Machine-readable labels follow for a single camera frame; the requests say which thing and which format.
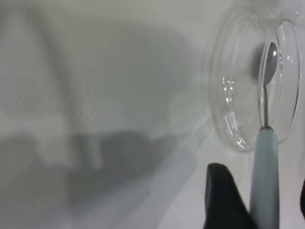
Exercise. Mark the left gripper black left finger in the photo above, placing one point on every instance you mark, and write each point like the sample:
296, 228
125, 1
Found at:
221, 202

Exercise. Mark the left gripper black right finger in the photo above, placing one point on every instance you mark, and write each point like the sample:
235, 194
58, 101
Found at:
303, 200

